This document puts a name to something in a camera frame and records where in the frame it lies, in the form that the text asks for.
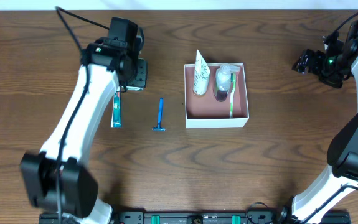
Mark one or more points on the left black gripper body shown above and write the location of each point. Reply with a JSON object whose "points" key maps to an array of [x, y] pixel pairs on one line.
{"points": [[140, 73]]}

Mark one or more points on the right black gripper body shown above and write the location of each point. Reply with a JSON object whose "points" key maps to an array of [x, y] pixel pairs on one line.
{"points": [[317, 62]]}

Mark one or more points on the green Dettol soap bar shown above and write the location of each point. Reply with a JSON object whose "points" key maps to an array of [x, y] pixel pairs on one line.
{"points": [[134, 88]]}

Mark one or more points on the green white toothbrush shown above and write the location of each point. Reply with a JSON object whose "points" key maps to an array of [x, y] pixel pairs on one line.
{"points": [[232, 93]]}

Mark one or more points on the teal toothpaste tube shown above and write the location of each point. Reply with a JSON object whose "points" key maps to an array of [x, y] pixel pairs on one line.
{"points": [[116, 113]]}

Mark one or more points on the white Pantene tube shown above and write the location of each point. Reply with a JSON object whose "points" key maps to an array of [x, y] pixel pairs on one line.
{"points": [[201, 75]]}

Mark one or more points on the clear pump sanitizer bottle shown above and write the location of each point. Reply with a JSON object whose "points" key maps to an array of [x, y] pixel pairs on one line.
{"points": [[223, 81]]}

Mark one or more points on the blue disposable razor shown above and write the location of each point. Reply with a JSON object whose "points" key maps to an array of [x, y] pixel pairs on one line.
{"points": [[158, 127]]}

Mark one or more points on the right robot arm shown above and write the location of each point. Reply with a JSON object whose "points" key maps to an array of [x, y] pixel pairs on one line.
{"points": [[339, 178]]}

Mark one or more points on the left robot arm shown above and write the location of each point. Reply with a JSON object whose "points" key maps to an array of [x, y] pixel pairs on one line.
{"points": [[56, 179]]}

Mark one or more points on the white box pink interior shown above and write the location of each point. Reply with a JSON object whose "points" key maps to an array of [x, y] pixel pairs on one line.
{"points": [[206, 112]]}

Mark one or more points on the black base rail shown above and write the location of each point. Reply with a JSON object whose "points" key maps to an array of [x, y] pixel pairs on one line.
{"points": [[253, 216]]}

